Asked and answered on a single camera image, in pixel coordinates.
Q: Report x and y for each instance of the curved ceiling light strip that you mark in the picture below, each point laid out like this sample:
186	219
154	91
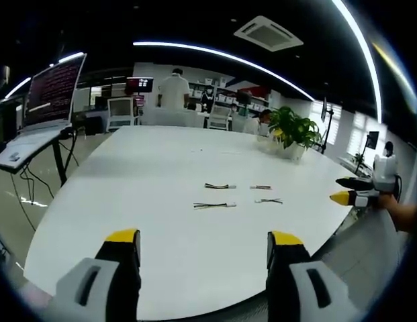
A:
228	58

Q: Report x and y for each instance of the white mesh office chair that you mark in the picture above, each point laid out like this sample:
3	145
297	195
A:
219	119
121	112

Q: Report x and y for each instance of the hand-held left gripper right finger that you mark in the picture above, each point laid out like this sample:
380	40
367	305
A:
295	271

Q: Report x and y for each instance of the green potted plant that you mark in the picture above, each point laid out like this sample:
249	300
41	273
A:
292	129

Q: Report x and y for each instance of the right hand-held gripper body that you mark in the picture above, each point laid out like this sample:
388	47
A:
385	174

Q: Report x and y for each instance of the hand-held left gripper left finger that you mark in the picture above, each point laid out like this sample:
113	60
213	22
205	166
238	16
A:
104	268

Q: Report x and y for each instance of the small dark monitor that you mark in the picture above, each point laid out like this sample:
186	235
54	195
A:
372	140

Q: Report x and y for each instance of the shelf with white boxes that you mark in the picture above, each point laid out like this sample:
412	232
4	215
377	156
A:
225	92

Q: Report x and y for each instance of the small green plant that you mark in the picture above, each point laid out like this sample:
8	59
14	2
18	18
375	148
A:
358	161

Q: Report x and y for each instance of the ceiling air conditioner vent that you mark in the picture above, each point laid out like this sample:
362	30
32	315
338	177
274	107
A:
268	33

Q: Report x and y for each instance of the red-lit display screen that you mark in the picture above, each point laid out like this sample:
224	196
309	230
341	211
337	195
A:
140	84

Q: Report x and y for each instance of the long ceiling light strip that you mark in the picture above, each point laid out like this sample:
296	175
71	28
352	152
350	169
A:
364	50

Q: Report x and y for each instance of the person's right hand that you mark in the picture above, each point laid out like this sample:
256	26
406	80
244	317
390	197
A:
396	214

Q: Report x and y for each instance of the black-legged laptop stand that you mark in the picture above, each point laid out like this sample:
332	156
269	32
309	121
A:
58	157

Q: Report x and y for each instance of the dark monitor beside laptop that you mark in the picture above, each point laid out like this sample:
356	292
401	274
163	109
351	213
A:
5	122

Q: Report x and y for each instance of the open silver laptop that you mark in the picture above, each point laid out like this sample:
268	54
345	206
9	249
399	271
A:
50	97

